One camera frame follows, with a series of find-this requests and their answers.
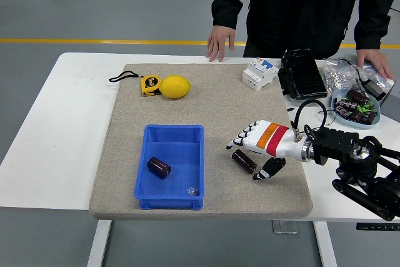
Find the person's right hand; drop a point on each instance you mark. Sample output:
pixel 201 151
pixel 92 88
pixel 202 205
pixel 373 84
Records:
pixel 220 40

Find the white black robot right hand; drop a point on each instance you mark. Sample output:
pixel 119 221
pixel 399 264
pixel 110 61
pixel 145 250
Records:
pixel 275 139

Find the person's left hand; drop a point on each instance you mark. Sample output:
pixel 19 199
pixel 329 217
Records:
pixel 373 56

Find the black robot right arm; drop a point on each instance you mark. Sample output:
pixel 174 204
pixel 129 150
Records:
pixel 337 145

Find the person's right forearm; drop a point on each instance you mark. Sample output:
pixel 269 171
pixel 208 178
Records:
pixel 228 7

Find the person's left forearm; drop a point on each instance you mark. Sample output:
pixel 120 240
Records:
pixel 373 23

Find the blue plastic box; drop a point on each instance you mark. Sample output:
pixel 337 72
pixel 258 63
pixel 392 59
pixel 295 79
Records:
pixel 184 154

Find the clear bag of bluish parts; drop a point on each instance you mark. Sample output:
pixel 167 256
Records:
pixel 372 68

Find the thin grey probe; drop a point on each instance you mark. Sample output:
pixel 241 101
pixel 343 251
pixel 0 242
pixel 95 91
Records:
pixel 360 85

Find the small black connector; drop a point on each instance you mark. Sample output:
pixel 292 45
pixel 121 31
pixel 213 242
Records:
pixel 290 109

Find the black power brick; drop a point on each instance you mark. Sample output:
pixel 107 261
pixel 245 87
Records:
pixel 375 90

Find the clear bag of metal washers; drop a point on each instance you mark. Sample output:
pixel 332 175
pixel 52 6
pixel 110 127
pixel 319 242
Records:
pixel 334 74

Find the white blue circuit breaker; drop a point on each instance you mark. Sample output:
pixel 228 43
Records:
pixel 257 74

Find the green plastic parts pile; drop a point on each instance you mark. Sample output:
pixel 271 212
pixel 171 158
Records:
pixel 366 107

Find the grey-brown mat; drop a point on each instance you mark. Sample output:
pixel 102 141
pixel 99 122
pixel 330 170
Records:
pixel 234 104

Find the light blue bowl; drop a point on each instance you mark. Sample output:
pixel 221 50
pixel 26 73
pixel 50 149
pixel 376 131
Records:
pixel 336 98

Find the yellow lemon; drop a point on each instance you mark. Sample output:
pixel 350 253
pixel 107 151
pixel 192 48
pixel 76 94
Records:
pixel 175 86

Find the black wrapped case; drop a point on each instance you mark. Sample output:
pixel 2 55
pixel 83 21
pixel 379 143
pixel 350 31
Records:
pixel 303 74

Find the person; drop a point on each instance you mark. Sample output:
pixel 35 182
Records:
pixel 297 13

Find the yellow tape measure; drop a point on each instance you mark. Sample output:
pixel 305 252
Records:
pixel 150 84

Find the small clear item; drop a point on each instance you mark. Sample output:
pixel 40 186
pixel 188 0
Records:
pixel 192 191

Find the white table leg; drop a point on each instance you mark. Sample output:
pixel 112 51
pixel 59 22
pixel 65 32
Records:
pixel 98 242
pixel 326 245

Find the black table control panel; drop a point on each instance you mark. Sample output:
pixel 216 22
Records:
pixel 375 226

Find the white table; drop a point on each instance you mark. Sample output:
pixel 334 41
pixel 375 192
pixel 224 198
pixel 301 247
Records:
pixel 56 142

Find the metal bracket under table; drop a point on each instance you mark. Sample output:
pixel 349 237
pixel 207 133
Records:
pixel 284 227

